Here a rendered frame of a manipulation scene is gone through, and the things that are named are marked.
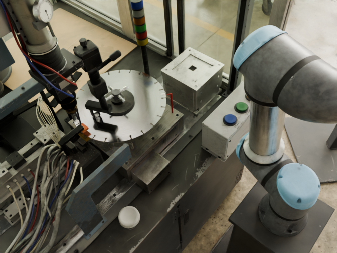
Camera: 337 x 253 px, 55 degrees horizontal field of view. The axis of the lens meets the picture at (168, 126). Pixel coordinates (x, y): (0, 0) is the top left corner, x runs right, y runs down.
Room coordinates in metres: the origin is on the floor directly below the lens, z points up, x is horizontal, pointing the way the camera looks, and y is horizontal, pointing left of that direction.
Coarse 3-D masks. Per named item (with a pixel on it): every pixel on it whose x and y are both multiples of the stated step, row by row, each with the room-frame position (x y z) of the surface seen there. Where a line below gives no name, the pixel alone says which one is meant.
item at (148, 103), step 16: (112, 80) 0.87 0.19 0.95; (128, 80) 0.86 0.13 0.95; (144, 80) 0.86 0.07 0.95; (80, 96) 0.81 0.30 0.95; (144, 96) 0.78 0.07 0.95; (160, 96) 0.77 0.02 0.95; (80, 112) 0.73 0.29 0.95; (128, 112) 0.71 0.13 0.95; (144, 112) 0.70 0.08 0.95; (160, 112) 0.70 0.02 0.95; (96, 128) 0.66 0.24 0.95; (112, 128) 0.65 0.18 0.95; (128, 128) 0.64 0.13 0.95; (144, 128) 0.64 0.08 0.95
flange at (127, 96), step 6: (126, 90) 0.81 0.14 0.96; (126, 96) 0.77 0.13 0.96; (132, 96) 0.77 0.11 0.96; (108, 102) 0.75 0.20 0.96; (114, 102) 0.74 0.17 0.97; (120, 102) 0.74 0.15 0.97; (126, 102) 0.75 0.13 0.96; (132, 102) 0.75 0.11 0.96; (114, 108) 0.73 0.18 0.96; (120, 108) 0.72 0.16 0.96; (126, 108) 0.72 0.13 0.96; (114, 114) 0.71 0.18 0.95
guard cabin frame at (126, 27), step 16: (64, 0) 1.76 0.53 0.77; (128, 0) 1.36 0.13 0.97; (288, 0) 0.84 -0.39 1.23; (96, 16) 1.56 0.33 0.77; (128, 16) 1.37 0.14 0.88; (272, 16) 0.86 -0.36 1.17; (288, 16) 0.87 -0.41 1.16; (128, 32) 1.38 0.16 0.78; (160, 48) 1.22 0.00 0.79; (224, 80) 0.97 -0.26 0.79
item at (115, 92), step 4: (112, 88) 0.78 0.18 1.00; (124, 88) 0.78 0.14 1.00; (112, 92) 0.76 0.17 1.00; (116, 92) 0.76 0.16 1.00; (120, 92) 0.76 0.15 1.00; (108, 96) 0.75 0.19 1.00; (112, 96) 0.75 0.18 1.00; (116, 96) 0.75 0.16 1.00; (120, 96) 0.74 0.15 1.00; (116, 100) 0.75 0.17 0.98; (124, 100) 0.72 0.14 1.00
